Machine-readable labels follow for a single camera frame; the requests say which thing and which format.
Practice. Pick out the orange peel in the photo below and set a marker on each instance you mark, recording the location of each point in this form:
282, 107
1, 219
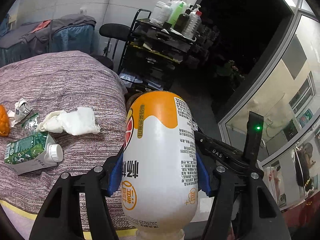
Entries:
4, 122

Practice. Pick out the white pump bottle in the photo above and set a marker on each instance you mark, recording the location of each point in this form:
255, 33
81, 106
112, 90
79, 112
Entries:
161, 13

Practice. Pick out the green bottle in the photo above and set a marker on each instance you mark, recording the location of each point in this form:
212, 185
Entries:
178, 7

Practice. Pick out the green white drink carton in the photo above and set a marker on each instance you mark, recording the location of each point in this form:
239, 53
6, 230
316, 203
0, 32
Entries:
36, 151

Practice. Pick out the blue covered massage table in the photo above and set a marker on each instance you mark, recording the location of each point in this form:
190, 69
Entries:
70, 32

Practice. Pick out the red cloth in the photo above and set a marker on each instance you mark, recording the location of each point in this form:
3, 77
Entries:
41, 25

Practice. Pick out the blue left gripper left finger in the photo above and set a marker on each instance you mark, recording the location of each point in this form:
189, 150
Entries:
115, 176

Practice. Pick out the black rolling cart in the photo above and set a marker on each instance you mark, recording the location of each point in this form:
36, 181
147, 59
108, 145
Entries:
152, 55

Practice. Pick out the purple striped bed cover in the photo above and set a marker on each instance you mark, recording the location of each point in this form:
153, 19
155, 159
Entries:
52, 82

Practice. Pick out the dark brown trash bin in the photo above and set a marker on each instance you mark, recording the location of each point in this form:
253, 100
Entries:
130, 98

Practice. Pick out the orange white plastic bottle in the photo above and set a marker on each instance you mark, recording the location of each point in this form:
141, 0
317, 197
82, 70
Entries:
159, 185

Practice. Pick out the dark brown bottle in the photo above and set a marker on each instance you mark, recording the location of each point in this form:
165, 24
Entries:
182, 20

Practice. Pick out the silver wrapper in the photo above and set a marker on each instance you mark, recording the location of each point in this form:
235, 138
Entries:
22, 109

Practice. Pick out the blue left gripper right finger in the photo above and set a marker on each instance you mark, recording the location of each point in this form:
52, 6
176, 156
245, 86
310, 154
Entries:
203, 177

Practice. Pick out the white cloth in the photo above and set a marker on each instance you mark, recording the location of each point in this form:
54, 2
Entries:
79, 122

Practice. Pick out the potted plant pink flowers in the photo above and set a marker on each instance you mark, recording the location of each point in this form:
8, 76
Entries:
229, 69

